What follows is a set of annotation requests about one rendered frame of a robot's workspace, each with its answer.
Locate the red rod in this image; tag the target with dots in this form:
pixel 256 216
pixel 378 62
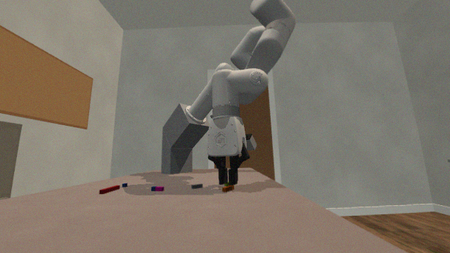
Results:
pixel 107 190

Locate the orange rod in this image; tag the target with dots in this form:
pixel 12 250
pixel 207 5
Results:
pixel 227 188

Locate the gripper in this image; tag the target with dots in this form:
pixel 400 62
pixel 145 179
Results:
pixel 226 137

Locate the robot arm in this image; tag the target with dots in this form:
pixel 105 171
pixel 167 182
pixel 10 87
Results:
pixel 258 49

